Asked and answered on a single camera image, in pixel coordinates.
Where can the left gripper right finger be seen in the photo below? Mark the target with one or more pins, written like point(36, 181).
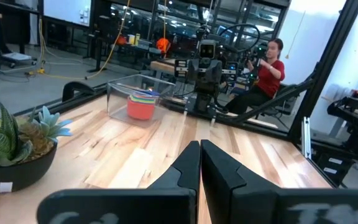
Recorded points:
point(259, 205)

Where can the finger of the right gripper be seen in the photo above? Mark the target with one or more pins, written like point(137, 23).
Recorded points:
point(232, 68)
point(181, 68)

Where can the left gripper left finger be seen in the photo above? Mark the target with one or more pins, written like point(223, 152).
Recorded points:
point(166, 205)

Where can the light blue measuring cup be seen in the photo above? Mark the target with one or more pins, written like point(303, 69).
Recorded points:
point(141, 97)

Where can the green measuring cup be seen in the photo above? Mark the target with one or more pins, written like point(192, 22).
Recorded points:
point(141, 99)

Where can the yellow measuring cup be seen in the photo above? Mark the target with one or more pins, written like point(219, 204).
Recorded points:
point(141, 102)

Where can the red measuring cup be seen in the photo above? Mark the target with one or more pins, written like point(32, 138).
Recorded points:
point(140, 112)

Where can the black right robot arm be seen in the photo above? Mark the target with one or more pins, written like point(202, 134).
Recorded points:
point(204, 101)

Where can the clear plastic basket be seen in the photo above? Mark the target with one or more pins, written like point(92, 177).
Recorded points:
point(117, 99)

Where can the wooden background table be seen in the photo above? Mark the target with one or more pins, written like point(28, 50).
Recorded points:
point(162, 66)

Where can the orange background object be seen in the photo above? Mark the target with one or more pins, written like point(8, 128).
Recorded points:
point(163, 45)

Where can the person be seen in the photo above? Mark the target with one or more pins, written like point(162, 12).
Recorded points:
point(269, 77)

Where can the silver aluminium bar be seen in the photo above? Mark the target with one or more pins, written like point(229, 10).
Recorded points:
point(306, 137)

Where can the white board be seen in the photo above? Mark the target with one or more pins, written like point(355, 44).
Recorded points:
point(67, 11)

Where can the succulent plant in black pot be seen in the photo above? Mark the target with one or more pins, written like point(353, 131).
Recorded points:
point(17, 174)

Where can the white floor stand base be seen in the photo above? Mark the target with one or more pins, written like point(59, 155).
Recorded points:
point(15, 57)

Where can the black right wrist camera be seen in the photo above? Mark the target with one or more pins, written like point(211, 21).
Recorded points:
point(207, 49)

